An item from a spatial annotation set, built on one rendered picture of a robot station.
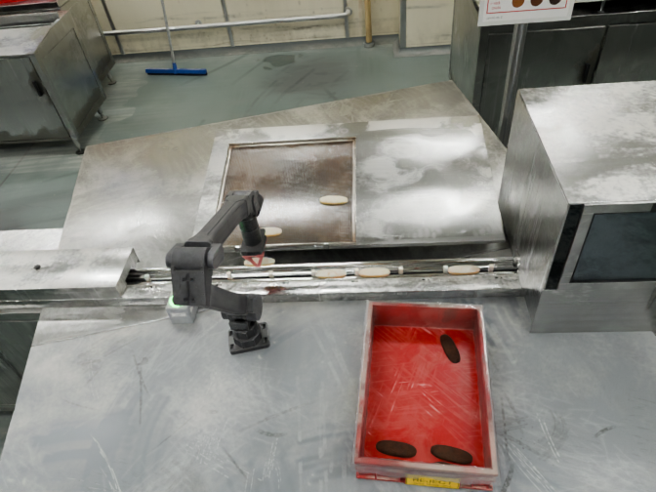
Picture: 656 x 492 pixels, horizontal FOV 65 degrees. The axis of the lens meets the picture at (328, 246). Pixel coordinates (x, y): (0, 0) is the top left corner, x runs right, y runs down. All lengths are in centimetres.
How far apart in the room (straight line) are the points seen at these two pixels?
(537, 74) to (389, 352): 214
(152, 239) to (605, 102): 154
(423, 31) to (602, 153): 362
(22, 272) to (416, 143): 144
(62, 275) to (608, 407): 165
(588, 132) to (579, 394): 68
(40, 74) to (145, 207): 208
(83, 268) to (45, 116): 252
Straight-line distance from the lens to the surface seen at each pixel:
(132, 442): 154
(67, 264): 193
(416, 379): 147
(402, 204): 181
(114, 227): 216
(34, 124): 438
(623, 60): 338
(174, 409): 154
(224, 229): 128
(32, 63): 410
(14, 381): 250
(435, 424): 141
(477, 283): 164
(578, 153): 143
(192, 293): 115
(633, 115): 162
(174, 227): 204
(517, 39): 221
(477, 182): 190
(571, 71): 331
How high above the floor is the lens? 209
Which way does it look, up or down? 44 degrees down
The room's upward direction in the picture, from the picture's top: 8 degrees counter-clockwise
